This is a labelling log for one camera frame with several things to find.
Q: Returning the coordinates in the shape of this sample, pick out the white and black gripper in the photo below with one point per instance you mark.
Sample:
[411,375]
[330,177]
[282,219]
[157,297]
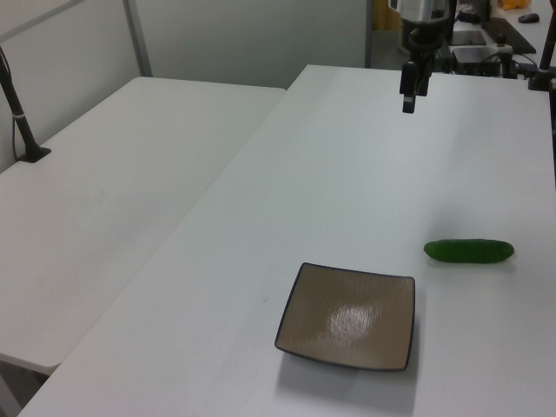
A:
[423,11]

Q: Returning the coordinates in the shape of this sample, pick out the green cucumber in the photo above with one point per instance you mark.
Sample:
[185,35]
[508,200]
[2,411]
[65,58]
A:
[469,251]

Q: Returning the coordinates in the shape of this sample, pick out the square brown ceramic plate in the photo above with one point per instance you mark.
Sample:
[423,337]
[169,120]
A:
[347,317]

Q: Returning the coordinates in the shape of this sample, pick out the silver metal box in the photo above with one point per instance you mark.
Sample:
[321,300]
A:
[475,54]

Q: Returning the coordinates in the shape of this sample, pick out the brown cardboard panel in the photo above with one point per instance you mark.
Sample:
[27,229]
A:
[384,15]

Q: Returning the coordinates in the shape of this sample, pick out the orange toy fruit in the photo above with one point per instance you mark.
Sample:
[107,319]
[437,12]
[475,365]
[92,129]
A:
[514,4]

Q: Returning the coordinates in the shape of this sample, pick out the black computer mouse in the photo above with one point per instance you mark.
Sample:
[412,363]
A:
[529,18]

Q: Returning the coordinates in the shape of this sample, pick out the white side table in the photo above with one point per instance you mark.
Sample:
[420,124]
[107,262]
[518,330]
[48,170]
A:
[108,182]

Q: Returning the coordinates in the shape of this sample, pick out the black camera stand with clamp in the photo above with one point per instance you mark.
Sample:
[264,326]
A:
[543,65]

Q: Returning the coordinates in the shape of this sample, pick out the grey partition post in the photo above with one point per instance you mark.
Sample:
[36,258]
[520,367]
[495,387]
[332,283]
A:
[138,39]

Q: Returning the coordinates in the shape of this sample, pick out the black camera stand pole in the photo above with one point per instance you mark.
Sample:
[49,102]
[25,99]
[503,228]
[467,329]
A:
[17,113]

